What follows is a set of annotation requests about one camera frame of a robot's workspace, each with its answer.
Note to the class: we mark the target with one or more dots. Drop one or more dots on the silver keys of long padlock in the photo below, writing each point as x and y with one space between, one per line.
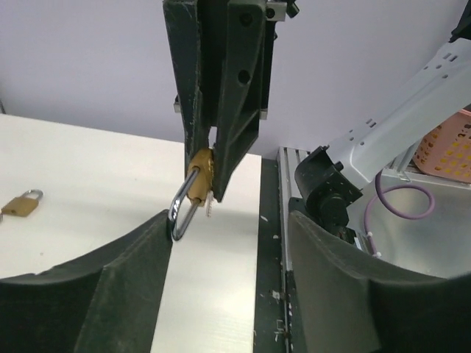
209 204

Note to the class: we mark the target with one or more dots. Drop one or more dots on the small brass padlock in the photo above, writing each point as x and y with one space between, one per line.
23 205

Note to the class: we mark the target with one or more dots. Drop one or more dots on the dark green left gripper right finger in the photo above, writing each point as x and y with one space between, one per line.
352 302

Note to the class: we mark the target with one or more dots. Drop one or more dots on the pink perforated basket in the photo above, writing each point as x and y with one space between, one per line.
445 151

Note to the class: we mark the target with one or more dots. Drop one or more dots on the long shackle brass padlock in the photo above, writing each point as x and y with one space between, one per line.
196 188

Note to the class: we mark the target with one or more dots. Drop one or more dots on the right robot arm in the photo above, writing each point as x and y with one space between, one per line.
332 177

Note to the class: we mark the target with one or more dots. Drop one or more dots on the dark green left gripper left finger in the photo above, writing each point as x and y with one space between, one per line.
107 300

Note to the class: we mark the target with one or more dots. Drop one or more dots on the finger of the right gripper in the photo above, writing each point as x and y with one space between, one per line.
239 106
191 35

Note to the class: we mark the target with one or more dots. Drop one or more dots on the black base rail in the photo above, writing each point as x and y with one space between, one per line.
270 332

